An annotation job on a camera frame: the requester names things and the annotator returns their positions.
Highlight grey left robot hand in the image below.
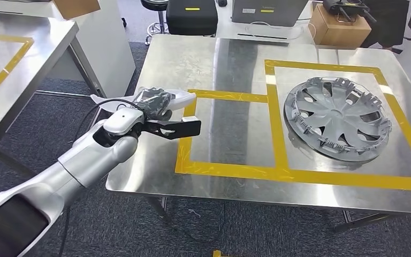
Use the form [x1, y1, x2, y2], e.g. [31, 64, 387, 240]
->
[133, 87, 176, 122]

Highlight large yellow tape square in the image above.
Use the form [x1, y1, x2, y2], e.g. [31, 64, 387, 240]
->
[264, 59, 411, 192]

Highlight white curved plastic part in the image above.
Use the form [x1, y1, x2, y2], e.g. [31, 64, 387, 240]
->
[90, 88, 197, 114]

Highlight white cable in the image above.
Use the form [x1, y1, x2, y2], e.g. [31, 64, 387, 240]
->
[248, 21, 316, 40]

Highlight brown cardboard box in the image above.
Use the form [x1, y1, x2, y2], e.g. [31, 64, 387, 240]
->
[52, 0, 102, 20]
[308, 3, 372, 49]

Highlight black round stool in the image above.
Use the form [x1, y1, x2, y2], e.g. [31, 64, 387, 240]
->
[140, 0, 169, 45]

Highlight yellow tape marking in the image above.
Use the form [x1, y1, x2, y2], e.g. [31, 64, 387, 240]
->
[0, 32, 35, 109]

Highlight grey plastic wheel hubcap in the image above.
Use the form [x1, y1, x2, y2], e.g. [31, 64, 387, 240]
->
[283, 77, 393, 163]

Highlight person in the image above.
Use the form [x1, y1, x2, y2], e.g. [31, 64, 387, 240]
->
[360, 0, 410, 54]

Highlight black hard case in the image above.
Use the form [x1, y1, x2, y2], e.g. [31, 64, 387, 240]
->
[165, 0, 219, 37]

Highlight small yellow tape square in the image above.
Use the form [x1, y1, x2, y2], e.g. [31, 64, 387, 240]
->
[174, 89, 288, 178]

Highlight steel workbench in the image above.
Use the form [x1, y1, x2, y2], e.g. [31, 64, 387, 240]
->
[105, 34, 411, 234]
[0, 10, 104, 178]

